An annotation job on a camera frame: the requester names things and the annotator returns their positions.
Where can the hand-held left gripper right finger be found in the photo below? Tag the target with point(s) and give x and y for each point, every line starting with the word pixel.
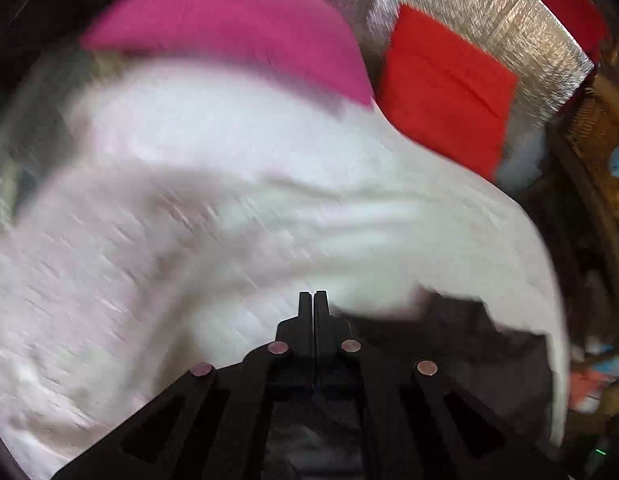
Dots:
pixel 334 335

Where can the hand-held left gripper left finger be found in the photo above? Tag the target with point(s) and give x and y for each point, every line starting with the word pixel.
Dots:
pixel 289 340

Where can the black quilted jacket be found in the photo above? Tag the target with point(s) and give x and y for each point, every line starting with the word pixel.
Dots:
pixel 479 345

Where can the white bed sheet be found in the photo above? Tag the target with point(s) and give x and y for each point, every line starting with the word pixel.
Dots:
pixel 229 200

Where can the red pillow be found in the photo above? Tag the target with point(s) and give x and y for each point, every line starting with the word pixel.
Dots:
pixel 444 90

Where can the pink pillow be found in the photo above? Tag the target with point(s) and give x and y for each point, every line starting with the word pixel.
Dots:
pixel 239 25

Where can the rattan wooden shelf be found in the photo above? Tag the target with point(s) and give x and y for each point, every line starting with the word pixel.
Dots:
pixel 597 125

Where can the silver foil wall mat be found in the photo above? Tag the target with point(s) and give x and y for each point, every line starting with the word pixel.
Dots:
pixel 489 15

